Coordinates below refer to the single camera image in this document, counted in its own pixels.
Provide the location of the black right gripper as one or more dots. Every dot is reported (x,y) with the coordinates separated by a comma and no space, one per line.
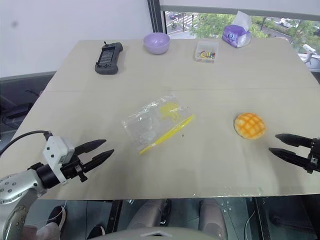
(315,155)

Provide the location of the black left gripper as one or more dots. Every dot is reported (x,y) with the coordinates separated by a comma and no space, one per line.
(75,168)

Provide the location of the clear yellow-zip plastic bag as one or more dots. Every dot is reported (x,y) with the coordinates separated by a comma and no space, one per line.
(150,120)

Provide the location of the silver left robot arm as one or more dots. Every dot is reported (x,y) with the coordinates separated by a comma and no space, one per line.
(15,187)

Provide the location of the round golden pineapple bun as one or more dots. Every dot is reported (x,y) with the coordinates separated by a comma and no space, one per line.
(250,125)

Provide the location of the black table leg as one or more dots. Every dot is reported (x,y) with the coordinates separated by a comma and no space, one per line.
(260,217)
(114,212)

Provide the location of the black shoe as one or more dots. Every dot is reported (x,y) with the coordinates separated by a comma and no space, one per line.
(96,231)
(57,216)

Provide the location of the grey trouser leg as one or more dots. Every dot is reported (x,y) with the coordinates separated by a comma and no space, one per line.
(147,215)
(212,217)

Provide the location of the grey handheld controller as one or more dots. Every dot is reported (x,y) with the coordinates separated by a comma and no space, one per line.
(107,57)

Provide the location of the dark grey side furniture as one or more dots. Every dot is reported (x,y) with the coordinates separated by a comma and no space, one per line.
(22,85)

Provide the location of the purple plastic bowl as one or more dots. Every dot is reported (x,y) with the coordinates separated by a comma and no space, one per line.
(156,43)

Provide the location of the purple tissue pack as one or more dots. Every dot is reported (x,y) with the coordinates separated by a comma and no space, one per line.
(235,35)

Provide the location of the clear box of coloured bits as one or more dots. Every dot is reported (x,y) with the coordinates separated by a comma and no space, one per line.
(205,51)

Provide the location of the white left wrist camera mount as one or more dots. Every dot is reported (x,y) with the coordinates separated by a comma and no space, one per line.
(56,150)

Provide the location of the white outdoor camera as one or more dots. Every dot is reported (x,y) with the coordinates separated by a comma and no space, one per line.
(308,50)

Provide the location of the dark grey window frame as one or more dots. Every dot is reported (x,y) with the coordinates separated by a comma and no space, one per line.
(153,15)

